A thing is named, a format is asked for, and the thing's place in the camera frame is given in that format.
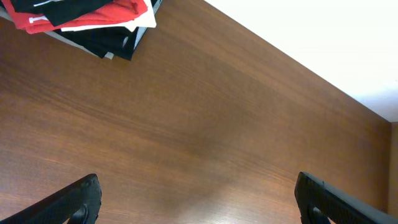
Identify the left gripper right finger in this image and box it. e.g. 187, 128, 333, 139
294, 172, 397, 224

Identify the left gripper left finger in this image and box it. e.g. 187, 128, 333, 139
1, 174, 102, 224

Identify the red folded t-shirt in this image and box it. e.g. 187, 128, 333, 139
1, 0, 152, 34

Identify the white folded garment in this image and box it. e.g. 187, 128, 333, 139
61, 0, 157, 32

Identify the dark green t-shirt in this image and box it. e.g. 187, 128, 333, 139
10, 0, 112, 26

